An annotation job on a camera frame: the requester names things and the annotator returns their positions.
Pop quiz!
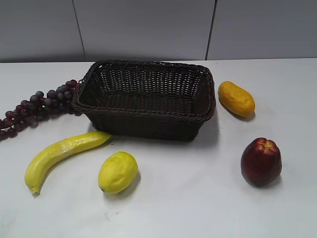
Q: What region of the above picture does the yellow lemon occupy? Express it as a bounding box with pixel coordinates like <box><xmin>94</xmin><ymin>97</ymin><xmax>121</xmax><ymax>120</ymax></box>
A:
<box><xmin>98</xmin><ymin>151</ymin><xmax>139</xmax><ymax>194</ymax></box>

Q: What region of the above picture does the orange-yellow mango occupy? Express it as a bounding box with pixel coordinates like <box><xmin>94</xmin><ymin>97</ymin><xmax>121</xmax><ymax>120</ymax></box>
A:
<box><xmin>218</xmin><ymin>81</ymin><xmax>256</xmax><ymax>118</ymax></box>

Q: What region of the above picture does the black wicker basket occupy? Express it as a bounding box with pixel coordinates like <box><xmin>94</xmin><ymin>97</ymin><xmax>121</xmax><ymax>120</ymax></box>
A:
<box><xmin>72</xmin><ymin>60</ymin><xmax>216</xmax><ymax>141</ymax></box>

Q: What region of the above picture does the yellow banana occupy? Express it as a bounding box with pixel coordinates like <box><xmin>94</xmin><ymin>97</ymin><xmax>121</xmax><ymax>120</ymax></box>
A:
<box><xmin>25</xmin><ymin>131</ymin><xmax>111</xmax><ymax>196</ymax></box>

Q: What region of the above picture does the purple grape bunch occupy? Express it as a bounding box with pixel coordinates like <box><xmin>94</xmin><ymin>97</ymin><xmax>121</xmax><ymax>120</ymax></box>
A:
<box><xmin>0</xmin><ymin>79</ymin><xmax>81</xmax><ymax>141</ymax></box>

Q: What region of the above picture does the dark red apple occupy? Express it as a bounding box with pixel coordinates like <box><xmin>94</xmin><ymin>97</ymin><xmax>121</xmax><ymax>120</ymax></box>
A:
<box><xmin>241</xmin><ymin>137</ymin><xmax>282</xmax><ymax>187</ymax></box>

